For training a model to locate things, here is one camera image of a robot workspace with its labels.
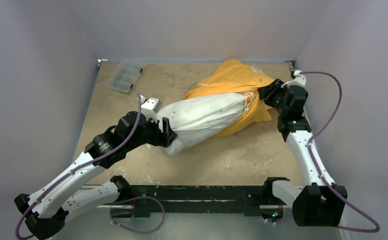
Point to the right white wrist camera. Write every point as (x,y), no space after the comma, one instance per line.
(297,79)

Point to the white pillow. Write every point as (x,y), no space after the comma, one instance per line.
(197,119)

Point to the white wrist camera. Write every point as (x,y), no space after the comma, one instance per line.
(297,79)
(150,107)

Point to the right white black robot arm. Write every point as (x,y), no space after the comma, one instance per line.
(319,203)

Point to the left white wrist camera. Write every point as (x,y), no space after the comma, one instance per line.
(150,107)

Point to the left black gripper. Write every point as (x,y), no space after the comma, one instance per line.
(163,136)

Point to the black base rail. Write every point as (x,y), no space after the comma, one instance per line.
(247,200)

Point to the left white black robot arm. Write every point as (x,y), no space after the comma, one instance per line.
(46,211)

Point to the clear plastic organizer box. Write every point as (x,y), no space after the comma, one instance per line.
(125,76)

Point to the orange Mickey Mouse pillowcase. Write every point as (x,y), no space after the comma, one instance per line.
(233,76)

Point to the aluminium frame profile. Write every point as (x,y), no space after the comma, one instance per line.
(229,100)

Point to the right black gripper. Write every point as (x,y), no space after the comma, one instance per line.
(270,91)

